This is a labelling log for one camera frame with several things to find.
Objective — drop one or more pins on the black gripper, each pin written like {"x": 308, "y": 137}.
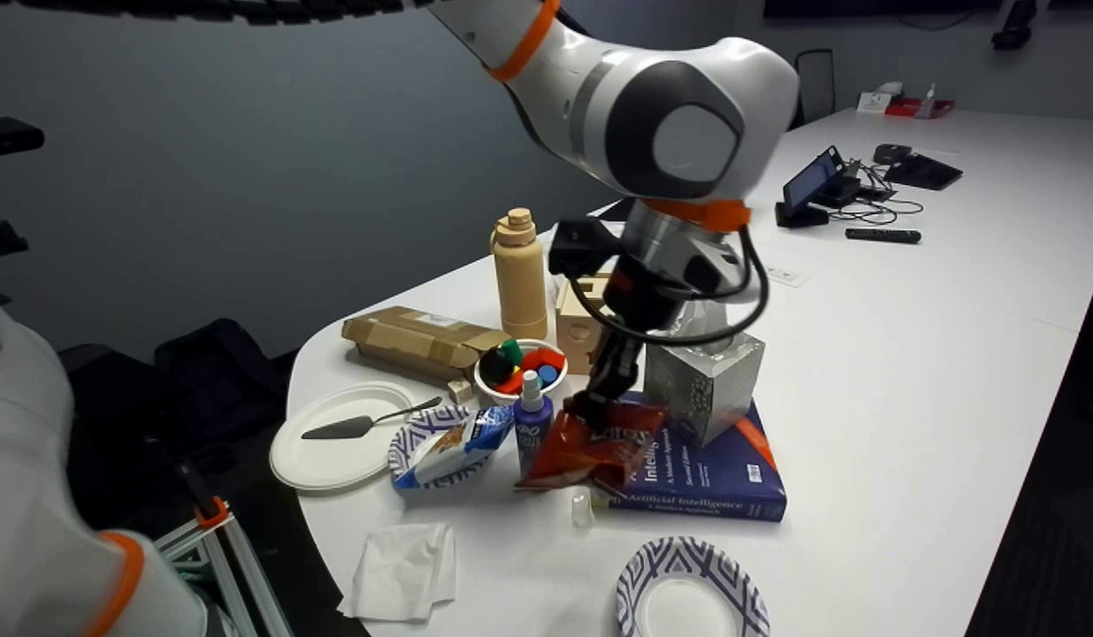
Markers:
{"x": 647, "y": 303}

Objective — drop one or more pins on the red Doritos chip bag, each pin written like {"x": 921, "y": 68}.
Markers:
{"x": 583, "y": 453}

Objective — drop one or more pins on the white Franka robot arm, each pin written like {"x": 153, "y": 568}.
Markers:
{"x": 673, "y": 118}

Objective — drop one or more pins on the plain white plate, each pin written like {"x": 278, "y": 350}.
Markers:
{"x": 333, "y": 465}

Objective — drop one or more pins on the blue toy cylinder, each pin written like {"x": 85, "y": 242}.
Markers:
{"x": 550, "y": 376}

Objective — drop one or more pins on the upright wooden block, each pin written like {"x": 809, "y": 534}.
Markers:
{"x": 583, "y": 324}

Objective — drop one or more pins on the red toy block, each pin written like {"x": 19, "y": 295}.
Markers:
{"x": 544, "y": 358}

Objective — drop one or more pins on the silver cube box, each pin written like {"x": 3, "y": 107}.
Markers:
{"x": 706, "y": 376}

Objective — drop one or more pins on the green toy cylinder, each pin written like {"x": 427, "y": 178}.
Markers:
{"x": 510, "y": 350}

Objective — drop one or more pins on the white bowl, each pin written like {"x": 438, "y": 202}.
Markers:
{"x": 497, "y": 389}

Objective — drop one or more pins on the black toy ball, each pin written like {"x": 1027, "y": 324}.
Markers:
{"x": 495, "y": 364}

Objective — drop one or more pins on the blue hardcover book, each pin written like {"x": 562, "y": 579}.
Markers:
{"x": 710, "y": 479}

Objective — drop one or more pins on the beige squeeze bottle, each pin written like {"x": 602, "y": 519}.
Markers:
{"x": 523, "y": 276}

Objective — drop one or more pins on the blue pretzel crisps bag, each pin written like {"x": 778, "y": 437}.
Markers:
{"x": 477, "y": 442}

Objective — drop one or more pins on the long wooden blocks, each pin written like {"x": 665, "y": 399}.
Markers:
{"x": 414, "y": 337}

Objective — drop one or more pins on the white paper napkin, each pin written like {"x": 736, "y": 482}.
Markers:
{"x": 399, "y": 571}

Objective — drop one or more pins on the black tablet on stand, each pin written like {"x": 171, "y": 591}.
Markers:
{"x": 815, "y": 180}

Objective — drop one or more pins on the black remote control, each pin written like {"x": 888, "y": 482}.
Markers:
{"x": 882, "y": 233}

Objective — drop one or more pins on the dark chair at table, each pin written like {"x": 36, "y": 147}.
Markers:
{"x": 815, "y": 84}

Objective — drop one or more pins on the flat black case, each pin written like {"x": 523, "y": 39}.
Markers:
{"x": 921, "y": 170}

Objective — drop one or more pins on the grey tripod orange clamp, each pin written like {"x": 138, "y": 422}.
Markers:
{"x": 230, "y": 568}

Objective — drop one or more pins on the red flat packet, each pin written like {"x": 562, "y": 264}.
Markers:
{"x": 921, "y": 107}

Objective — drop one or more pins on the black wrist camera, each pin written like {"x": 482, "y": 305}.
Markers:
{"x": 583, "y": 250}

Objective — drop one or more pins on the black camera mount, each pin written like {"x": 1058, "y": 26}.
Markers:
{"x": 3, "y": 178}

